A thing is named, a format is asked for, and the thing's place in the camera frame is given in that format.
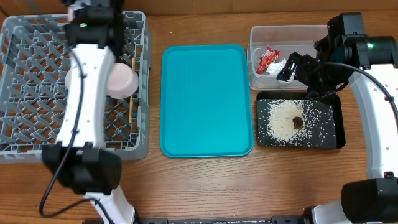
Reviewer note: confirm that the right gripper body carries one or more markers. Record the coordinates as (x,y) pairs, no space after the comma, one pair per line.
(323,81)

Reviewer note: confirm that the white napkin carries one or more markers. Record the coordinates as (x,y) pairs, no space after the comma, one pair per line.
(275,67)

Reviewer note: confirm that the red silver snack wrapper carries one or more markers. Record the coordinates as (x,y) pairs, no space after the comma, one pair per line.
(268,57)

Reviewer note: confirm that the brown food scrap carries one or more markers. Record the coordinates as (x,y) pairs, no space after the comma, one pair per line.
(298,123)

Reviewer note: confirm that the rice grains pile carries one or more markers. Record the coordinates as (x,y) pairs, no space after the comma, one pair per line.
(275,126)

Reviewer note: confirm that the wooden chopstick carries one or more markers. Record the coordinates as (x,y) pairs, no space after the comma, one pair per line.
(131,97)

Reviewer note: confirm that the small pink plate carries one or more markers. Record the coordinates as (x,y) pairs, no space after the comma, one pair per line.
(123,81)

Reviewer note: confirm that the grey bowl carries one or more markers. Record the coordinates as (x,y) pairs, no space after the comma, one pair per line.
(68,79)

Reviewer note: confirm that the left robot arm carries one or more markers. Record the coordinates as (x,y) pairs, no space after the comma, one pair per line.
(79,159)

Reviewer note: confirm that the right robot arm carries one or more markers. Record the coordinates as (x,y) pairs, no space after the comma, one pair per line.
(347,56)

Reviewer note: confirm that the black waste tray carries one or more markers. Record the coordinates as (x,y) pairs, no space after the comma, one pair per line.
(336,107)

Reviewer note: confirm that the clear plastic bin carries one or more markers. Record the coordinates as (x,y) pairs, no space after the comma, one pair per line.
(286,39)

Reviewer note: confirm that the teal serving tray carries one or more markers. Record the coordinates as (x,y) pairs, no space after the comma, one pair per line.
(205,108)

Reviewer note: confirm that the grey plastic dish rack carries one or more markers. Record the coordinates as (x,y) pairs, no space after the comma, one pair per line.
(34,64)

